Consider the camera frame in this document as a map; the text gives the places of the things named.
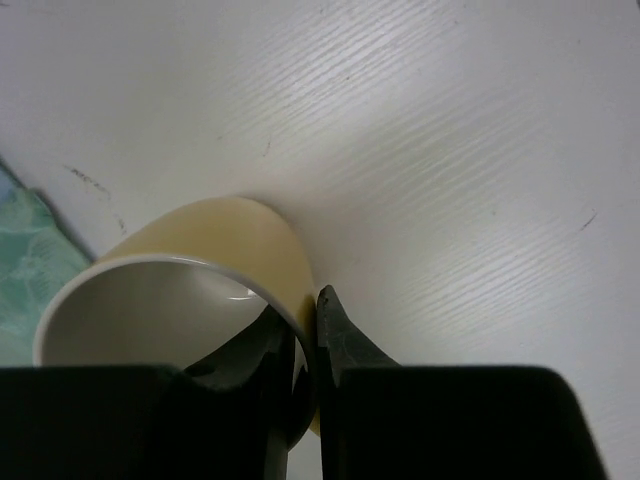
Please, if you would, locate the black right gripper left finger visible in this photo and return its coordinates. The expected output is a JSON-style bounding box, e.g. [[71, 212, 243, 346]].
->
[[184, 306, 295, 479]]

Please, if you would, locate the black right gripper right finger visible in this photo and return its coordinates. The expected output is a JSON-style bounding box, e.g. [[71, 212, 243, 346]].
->
[[316, 285, 415, 479]]

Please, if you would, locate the yellow ceramic mug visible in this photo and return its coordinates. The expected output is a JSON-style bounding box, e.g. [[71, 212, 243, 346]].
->
[[30, 197, 315, 453]]

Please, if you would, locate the green patterned cloth placemat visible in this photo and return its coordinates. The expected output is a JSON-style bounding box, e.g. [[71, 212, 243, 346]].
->
[[1, 168, 89, 368]]

